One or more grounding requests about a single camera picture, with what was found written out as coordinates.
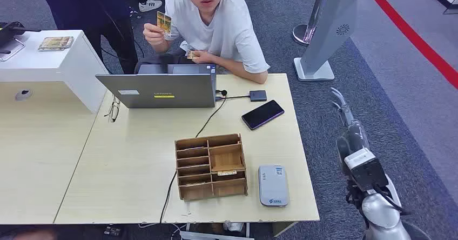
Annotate black eyeglasses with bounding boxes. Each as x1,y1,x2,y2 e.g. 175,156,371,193
104,96,122,123

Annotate person's left hand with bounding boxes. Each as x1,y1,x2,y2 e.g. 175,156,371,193
191,50,216,65

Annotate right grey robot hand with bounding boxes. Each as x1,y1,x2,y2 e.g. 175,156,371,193
331,87,371,177

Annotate black desk device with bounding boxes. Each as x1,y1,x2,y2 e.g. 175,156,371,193
0,21,42,49

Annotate white plastic object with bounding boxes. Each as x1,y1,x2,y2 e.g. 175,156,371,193
223,222,245,232

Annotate black usb hub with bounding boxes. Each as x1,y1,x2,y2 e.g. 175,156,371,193
249,90,268,102

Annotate grey kiosk stand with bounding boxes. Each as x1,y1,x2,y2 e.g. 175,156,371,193
293,0,359,82

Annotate long black cable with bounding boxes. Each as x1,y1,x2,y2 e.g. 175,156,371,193
159,89,228,225

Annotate white cabinet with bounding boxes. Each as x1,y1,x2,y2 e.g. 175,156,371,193
0,29,109,115

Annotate black smartphone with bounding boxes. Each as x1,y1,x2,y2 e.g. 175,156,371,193
241,99,285,131

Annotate short black hub cable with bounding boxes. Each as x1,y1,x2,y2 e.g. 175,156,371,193
215,94,251,101

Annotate person's right hand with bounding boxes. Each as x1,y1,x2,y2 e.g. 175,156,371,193
143,23,170,47

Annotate chrome stanchion post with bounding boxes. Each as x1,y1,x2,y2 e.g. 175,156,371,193
292,0,332,47

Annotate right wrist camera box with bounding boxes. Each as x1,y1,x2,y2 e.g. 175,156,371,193
344,148,389,192

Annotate grey laptop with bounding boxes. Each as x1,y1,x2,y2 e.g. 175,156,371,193
95,63,218,109

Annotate white grey card reader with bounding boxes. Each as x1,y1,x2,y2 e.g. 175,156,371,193
258,165,290,208

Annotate grey desk cable grommet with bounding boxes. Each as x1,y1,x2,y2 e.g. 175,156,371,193
15,89,33,102

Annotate silver tablet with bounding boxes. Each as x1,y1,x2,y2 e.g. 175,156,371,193
0,38,26,63

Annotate wooden card organizer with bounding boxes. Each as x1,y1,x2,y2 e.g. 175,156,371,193
174,134,248,201

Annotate stack of hotel cards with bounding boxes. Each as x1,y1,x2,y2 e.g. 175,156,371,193
38,36,75,52

